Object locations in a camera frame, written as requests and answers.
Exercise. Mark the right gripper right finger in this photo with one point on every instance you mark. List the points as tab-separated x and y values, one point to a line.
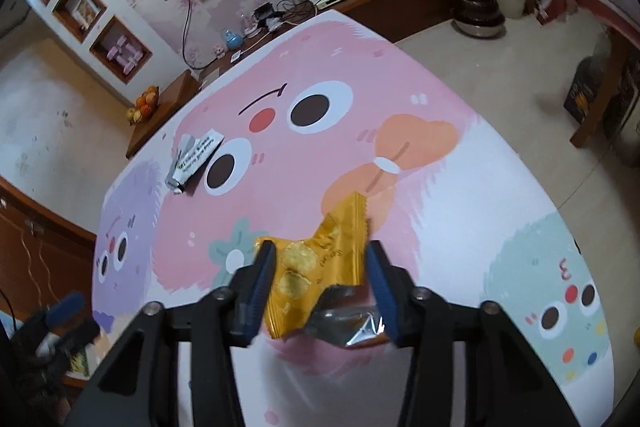
505	383

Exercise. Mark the yellow gold snack wrapper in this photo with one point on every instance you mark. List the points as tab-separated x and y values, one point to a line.
318	280

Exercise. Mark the blue snow globe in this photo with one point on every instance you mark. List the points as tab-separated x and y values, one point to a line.
232	39

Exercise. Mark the framed picture in niche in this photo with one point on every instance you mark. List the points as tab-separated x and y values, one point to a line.
85	13

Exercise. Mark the pink dumbbells ornament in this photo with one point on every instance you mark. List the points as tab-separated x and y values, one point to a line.
125	54

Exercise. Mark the dark stacked metal pot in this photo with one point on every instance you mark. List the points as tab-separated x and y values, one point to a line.
481	19

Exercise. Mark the bowl of oranges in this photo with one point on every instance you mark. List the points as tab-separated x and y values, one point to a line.
145	106

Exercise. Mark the cartoon printed tablecloth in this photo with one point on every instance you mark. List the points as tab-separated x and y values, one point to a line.
326	110

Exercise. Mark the crumpled silver green wrapper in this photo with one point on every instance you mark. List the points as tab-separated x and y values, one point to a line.
190	155

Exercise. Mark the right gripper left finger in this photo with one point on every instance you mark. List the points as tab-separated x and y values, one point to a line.
137	383

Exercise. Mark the side table with pink cloth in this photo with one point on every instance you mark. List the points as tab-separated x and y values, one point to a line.
621	19

